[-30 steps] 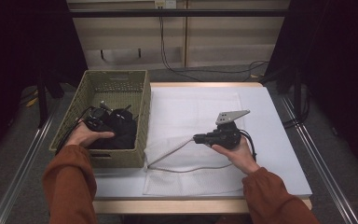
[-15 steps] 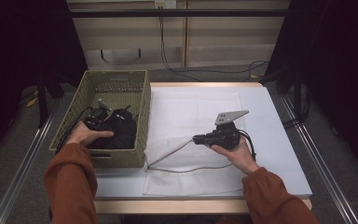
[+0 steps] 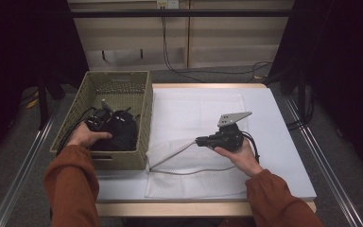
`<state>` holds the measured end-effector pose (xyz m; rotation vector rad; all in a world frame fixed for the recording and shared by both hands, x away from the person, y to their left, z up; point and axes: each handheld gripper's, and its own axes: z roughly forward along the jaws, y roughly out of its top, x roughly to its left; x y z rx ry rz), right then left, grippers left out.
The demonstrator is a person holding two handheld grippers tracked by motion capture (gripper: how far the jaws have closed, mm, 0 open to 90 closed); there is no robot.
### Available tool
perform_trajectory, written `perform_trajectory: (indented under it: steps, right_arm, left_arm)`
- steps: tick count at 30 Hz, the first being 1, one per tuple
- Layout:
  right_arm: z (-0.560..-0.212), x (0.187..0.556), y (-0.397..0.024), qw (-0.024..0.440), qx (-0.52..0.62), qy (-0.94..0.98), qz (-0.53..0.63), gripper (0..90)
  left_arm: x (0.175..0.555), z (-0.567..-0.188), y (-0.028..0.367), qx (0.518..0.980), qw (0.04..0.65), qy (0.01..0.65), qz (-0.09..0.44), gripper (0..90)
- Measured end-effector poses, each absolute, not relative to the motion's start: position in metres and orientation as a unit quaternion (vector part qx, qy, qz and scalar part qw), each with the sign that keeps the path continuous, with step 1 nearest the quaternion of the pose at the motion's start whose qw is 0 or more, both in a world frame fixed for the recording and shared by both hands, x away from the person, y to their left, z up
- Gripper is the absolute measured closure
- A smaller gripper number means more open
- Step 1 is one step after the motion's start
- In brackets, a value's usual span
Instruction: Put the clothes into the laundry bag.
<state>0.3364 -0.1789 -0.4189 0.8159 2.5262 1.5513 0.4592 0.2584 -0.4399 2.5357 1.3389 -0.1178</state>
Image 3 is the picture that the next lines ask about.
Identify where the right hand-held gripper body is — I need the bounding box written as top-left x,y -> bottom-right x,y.
207,111 -> 253,152

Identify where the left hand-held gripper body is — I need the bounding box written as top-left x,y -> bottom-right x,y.
84,98 -> 114,131

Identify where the black cloth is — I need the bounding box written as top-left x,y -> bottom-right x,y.
89,108 -> 140,152

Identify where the green woven basket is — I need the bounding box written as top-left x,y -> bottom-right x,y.
49,70 -> 154,171

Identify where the white mesh laundry bag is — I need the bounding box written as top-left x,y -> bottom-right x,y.
144,93 -> 250,200

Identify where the person's left hand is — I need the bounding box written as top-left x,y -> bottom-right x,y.
66,122 -> 112,149

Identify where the person's right hand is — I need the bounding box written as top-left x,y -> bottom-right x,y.
214,138 -> 264,178

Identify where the white foam mat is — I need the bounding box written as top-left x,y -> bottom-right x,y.
95,87 -> 317,202

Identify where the black metal stand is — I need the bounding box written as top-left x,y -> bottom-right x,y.
297,67 -> 306,121
37,72 -> 50,131

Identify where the yellow floor object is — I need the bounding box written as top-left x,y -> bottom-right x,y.
25,91 -> 41,110

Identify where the dark curtain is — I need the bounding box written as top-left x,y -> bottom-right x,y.
268,0 -> 363,181
0,0 -> 89,168

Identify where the black horizontal bar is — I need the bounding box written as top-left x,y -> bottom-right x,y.
70,9 -> 294,18

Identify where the left hand-held gripper black cable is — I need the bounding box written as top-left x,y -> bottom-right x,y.
56,107 -> 97,155

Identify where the hand-held gripper black cable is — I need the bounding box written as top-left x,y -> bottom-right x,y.
240,131 -> 261,165
56,107 -> 97,155

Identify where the right hand-held gripper black cable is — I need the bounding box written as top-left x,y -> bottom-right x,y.
240,131 -> 261,165

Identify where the black floor cable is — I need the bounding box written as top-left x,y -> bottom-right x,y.
285,94 -> 316,131

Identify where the black wall cable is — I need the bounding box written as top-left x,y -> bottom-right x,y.
161,16 -> 273,83

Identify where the metal floor rail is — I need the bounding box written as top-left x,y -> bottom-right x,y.
0,103 -> 64,227
285,97 -> 363,227

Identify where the white wall socket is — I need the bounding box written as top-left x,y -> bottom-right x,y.
156,0 -> 180,9

